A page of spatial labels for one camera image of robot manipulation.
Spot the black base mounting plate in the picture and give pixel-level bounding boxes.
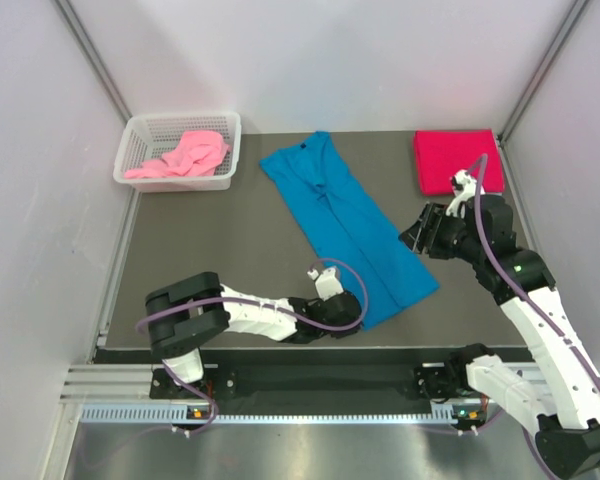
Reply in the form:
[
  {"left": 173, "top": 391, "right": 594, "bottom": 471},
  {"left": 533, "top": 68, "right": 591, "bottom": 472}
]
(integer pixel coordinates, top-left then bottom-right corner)
[{"left": 148, "top": 349, "right": 486, "bottom": 416}]

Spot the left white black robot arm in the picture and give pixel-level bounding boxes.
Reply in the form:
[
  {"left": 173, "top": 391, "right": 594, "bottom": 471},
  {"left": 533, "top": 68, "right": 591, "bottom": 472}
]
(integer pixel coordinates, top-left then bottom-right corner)
[{"left": 136, "top": 267, "right": 368, "bottom": 397}]

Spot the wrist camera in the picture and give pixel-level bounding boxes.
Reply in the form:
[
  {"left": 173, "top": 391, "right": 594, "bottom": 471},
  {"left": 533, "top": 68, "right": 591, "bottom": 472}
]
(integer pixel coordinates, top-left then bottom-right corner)
[
  {"left": 307, "top": 267, "right": 344, "bottom": 301},
  {"left": 445, "top": 170, "right": 484, "bottom": 218}
]

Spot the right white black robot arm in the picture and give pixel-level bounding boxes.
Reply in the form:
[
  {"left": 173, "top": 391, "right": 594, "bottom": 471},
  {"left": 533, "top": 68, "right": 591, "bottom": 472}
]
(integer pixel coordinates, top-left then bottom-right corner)
[{"left": 399, "top": 195, "right": 600, "bottom": 479}]

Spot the blue t shirt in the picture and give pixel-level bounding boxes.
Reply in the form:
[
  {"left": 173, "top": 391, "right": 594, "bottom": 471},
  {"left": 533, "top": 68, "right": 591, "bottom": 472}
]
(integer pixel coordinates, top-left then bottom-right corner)
[{"left": 260, "top": 132, "right": 439, "bottom": 330}]

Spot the pink t shirt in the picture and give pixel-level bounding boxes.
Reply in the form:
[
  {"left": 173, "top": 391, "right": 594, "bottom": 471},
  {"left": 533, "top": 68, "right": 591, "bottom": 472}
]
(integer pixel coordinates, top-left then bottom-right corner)
[{"left": 123, "top": 130, "right": 230, "bottom": 180}]

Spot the white plastic basket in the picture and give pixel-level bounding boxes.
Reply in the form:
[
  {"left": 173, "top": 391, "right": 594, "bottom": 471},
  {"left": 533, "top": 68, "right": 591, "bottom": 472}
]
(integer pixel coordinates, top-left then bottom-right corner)
[{"left": 113, "top": 111, "right": 242, "bottom": 193}]

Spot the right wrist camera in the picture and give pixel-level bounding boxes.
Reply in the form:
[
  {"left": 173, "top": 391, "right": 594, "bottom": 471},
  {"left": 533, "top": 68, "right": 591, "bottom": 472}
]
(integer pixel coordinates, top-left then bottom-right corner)
[{"left": 445, "top": 170, "right": 484, "bottom": 218}]

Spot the folded red t shirt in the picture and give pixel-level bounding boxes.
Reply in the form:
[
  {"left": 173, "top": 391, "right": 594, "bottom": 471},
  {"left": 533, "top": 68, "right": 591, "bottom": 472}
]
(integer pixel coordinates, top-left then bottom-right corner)
[{"left": 413, "top": 129, "right": 505, "bottom": 196}]

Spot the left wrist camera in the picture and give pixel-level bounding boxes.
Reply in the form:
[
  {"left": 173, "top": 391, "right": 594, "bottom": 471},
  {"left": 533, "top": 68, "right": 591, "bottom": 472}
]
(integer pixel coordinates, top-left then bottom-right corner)
[{"left": 307, "top": 267, "right": 344, "bottom": 301}]

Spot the slotted grey cable duct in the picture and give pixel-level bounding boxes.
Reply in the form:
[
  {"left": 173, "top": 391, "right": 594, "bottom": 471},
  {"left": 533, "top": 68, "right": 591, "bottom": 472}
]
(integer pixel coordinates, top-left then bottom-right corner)
[{"left": 80, "top": 404, "right": 486, "bottom": 425}]

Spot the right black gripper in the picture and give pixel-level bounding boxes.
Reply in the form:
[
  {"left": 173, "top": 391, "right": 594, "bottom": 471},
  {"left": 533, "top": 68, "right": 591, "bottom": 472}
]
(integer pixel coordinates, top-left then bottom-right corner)
[{"left": 399, "top": 201, "right": 484, "bottom": 265}]

